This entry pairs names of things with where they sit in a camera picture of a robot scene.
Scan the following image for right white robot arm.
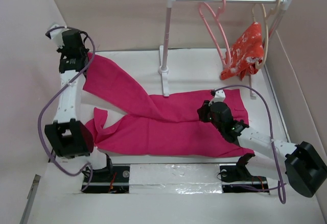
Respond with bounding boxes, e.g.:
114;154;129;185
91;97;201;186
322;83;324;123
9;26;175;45
197;101;326;197

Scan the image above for metal side rail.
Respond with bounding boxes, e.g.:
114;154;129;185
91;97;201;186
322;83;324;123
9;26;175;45
20;175;41;224

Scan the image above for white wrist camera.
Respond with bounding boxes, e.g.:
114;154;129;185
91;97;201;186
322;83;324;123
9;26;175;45
45;23;67;48
209;90;226;106

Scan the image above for pink plastic hanger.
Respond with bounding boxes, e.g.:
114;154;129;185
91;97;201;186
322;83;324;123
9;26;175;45
198;0;235;66

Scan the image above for beige wooden hanger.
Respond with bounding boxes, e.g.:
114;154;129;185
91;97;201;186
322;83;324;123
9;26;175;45
251;0;282;70

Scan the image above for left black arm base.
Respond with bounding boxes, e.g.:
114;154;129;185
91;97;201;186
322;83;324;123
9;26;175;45
81;155;130;194

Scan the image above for white clothes rack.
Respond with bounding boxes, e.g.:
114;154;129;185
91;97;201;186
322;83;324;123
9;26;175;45
158;0;293;97

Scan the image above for magenta pink trousers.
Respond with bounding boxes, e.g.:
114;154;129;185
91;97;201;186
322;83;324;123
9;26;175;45
83;55;249;158

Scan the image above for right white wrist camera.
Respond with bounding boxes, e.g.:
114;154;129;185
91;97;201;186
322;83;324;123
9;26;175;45
209;90;226;106

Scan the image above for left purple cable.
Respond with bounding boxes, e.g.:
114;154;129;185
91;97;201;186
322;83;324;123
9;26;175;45
37;27;97;191

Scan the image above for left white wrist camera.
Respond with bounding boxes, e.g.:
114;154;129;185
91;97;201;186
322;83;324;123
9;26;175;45
45;23;67;48

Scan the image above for orange floral garment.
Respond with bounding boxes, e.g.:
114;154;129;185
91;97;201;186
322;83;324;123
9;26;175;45
220;22;264;80

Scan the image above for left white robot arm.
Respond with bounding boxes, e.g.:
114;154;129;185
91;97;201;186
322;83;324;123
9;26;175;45
44;25;114;182

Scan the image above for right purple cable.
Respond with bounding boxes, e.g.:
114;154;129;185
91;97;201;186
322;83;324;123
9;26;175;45
211;85;287;205

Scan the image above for purple cable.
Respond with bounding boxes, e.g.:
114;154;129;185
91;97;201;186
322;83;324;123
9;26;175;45
37;27;97;191
211;85;287;205

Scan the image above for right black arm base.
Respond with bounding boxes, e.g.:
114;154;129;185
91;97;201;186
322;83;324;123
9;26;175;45
217;153;270;193

